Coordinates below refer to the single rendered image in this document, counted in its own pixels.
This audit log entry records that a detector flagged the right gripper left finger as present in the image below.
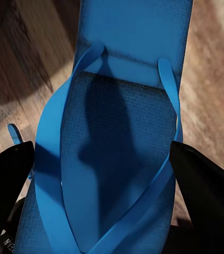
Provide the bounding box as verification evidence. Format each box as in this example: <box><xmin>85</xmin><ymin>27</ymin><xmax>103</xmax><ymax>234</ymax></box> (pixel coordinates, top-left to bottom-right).
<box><xmin>0</xmin><ymin>141</ymin><xmax>35</xmax><ymax>235</ymax></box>

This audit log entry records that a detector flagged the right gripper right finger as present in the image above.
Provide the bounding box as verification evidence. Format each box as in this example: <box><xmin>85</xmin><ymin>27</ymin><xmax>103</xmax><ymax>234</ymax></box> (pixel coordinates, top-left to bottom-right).
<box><xmin>169</xmin><ymin>141</ymin><xmax>224</xmax><ymax>254</ymax></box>

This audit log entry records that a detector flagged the sandal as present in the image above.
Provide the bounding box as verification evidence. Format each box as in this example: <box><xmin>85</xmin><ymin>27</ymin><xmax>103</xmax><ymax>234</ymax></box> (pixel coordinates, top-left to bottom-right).
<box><xmin>13</xmin><ymin>0</ymin><xmax>193</xmax><ymax>254</ymax></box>
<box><xmin>8</xmin><ymin>123</ymin><xmax>34</xmax><ymax>180</ymax></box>

